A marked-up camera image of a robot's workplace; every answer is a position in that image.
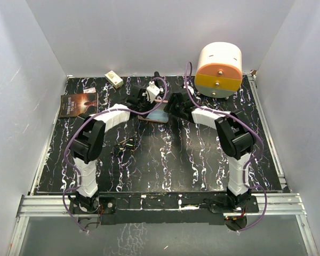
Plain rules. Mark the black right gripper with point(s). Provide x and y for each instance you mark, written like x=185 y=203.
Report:
x=170 y=106

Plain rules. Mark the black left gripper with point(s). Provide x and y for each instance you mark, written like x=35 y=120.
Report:
x=149 y=105

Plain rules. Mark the pink glasses case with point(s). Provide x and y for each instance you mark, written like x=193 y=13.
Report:
x=161 y=107

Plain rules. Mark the light blue cleaning cloth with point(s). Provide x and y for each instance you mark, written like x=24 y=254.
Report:
x=158 y=115

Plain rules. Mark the round drawer cabinet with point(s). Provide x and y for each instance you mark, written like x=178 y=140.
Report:
x=219 y=70

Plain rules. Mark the black sunglasses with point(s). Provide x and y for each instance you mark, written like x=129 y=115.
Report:
x=127 y=144

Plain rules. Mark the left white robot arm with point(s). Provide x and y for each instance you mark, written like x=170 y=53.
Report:
x=86 y=144

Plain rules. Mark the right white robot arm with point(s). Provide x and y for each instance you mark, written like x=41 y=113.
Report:
x=235 y=141

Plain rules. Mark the black marker pen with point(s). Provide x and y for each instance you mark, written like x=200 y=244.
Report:
x=157 y=76

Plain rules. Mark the small cream box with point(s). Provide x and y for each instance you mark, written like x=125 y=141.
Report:
x=114 y=79

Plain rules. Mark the small pink card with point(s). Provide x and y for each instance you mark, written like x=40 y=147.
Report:
x=89 y=90

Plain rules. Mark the dark book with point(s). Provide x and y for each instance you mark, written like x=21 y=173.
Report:
x=73 y=105

